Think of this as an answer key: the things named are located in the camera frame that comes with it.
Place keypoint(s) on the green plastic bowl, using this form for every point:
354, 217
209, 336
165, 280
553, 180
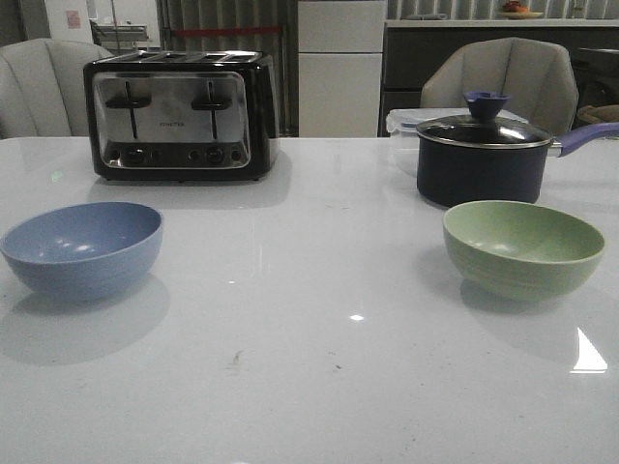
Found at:
521, 251

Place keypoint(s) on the white refrigerator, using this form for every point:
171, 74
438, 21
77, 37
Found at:
340, 46

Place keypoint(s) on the grey chair on right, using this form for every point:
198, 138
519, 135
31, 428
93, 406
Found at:
538, 76

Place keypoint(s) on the grey chair on left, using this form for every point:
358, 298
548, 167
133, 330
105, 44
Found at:
42, 87

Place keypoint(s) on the blue plastic bowl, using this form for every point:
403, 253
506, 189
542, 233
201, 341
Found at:
84, 252

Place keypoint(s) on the fruit bowl on counter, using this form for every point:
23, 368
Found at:
516, 10

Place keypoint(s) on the grey chair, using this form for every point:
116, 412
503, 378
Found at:
538, 76
42, 87

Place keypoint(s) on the dark blue saucepan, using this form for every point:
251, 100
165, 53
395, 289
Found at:
449, 175

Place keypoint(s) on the clear plastic food container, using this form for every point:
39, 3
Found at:
401, 126

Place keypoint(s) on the black and chrome toaster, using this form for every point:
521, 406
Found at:
183, 116

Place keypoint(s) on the glass pot lid blue knob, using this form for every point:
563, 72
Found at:
482, 127

